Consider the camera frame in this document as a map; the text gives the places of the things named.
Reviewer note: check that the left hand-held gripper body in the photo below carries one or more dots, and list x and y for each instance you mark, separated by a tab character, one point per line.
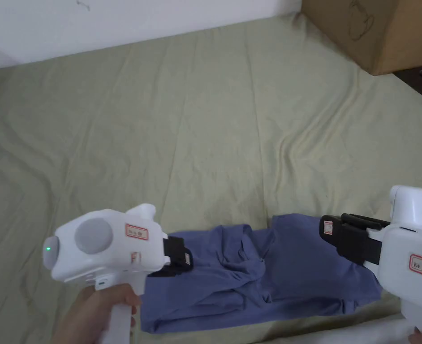
100	247

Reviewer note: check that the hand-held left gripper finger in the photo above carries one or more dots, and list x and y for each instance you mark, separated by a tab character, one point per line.
184	267

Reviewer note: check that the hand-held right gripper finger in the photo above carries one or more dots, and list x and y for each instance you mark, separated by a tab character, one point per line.
365	224
331	238

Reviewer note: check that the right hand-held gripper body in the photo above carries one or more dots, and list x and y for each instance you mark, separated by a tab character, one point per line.
408	247

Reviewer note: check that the blue garment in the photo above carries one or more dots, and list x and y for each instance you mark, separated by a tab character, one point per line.
268	279

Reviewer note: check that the person's left hand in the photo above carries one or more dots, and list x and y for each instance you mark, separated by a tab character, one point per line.
89	315

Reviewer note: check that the bed with pale green sheet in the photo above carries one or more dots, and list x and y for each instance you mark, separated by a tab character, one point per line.
196	125

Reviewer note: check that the brown cardboard carton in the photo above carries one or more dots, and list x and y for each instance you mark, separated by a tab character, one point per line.
383	28

